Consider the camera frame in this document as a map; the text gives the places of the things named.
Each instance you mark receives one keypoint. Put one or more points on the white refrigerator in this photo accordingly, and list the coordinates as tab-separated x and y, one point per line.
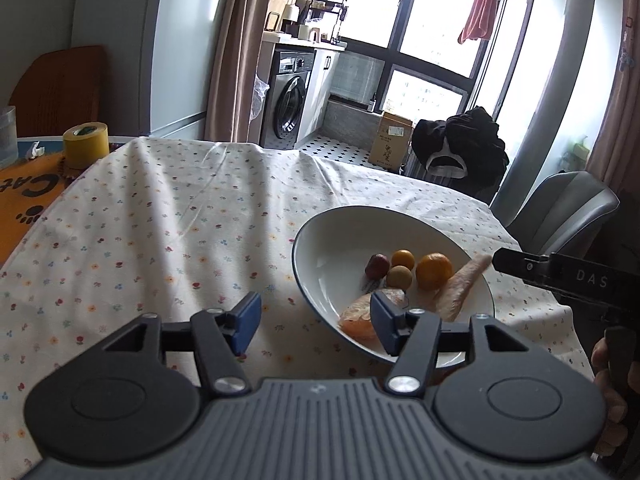
160	56

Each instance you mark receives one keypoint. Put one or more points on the brown kiwi fruit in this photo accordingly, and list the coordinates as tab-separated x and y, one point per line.
399	277

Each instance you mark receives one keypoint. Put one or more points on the clear drinking glass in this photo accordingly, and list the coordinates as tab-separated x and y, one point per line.
8	137

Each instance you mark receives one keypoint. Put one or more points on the white bowl with dark rim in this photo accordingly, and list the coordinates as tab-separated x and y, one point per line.
344	254

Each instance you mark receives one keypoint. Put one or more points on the person's right hand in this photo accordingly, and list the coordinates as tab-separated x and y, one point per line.
614	432

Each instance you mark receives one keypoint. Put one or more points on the yellow tape roll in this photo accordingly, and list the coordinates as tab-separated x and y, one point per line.
84	144

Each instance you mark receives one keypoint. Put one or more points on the small red apple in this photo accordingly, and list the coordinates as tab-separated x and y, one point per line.
377	267

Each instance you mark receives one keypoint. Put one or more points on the grey dining chair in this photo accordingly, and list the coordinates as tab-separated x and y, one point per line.
564	215

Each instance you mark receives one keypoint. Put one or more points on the clear plastic bag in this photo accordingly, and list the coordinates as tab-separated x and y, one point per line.
259	94

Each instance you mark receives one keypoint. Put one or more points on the small kumquat orange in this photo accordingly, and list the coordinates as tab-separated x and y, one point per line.
403	257

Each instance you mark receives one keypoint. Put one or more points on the white kitchen cabinet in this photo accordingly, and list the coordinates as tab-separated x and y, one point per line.
318	91

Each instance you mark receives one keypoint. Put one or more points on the brown wooden chair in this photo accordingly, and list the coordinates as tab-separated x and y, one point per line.
61	89

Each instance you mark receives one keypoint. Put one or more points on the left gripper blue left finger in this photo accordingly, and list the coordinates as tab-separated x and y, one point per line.
216	338

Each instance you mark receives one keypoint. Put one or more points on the orange cat table mat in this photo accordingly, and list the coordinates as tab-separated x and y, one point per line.
27	189

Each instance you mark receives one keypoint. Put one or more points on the silver washing machine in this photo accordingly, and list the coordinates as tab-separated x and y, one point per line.
288	83

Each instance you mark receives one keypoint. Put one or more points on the black dish rack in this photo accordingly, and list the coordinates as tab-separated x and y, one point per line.
328	16

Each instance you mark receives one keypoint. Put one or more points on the black clothes pile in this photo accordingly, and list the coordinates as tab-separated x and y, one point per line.
464	150

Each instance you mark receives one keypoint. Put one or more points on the red hanging towel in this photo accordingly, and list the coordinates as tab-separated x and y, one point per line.
480	22

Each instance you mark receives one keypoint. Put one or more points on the pink brown curtain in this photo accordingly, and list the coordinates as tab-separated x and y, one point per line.
234	69

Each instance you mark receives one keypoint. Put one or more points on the small peeled pomelo segment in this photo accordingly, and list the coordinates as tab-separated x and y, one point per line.
355	320

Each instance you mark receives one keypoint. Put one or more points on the cardboard box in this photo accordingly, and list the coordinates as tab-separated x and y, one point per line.
391	142

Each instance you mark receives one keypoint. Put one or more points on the large orange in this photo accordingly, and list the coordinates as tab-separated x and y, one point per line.
433	271

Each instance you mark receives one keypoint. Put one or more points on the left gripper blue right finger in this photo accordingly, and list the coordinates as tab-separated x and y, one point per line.
415	337

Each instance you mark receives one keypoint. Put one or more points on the floral white tablecloth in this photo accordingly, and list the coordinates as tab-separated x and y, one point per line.
173	227

